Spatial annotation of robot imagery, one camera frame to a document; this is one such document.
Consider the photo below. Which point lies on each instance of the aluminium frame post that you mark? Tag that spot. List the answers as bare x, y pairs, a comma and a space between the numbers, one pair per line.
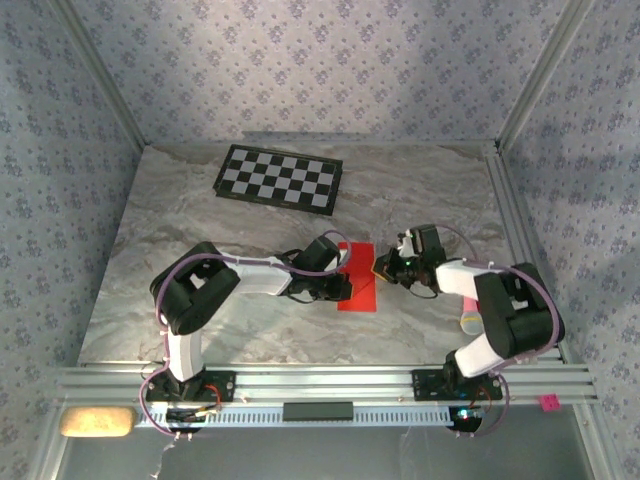
104, 75
541, 75

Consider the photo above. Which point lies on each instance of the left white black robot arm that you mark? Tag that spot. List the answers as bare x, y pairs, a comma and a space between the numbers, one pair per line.
260, 277

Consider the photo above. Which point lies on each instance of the yellow sponge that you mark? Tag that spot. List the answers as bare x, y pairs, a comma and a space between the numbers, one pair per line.
97, 421

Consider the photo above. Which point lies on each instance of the thin aluminium bar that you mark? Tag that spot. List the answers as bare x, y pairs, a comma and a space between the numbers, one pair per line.
375, 137

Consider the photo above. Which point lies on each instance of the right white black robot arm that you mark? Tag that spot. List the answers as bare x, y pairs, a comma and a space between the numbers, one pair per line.
457, 277

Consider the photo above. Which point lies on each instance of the aluminium frame leg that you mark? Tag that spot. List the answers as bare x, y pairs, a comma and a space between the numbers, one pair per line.
594, 445
50, 445

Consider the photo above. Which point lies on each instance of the red paper sheet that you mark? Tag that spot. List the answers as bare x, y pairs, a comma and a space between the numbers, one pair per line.
362, 295

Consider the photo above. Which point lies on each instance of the black white checkerboard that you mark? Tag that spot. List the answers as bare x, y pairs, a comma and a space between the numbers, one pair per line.
277, 177

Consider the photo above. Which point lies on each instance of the white pink cylinder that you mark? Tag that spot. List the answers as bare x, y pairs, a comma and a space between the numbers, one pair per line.
471, 320

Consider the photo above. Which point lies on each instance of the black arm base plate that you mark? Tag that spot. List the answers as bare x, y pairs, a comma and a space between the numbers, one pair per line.
425, 385
222, 387

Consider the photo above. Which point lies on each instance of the pink cube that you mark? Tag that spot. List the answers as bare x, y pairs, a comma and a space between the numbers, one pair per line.
549, 402

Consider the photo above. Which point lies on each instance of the black rectangular box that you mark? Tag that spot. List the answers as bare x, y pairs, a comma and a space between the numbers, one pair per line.
317, 411

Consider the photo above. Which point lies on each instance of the circuit board with green light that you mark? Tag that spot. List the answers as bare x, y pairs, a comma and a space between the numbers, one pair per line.
465, 416

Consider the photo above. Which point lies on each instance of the wide aluminium extrusion rail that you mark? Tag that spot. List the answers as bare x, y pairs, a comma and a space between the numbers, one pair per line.
320, 382

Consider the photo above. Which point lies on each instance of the aluminium table edge rail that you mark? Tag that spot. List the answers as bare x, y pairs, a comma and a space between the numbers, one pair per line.
512, 210

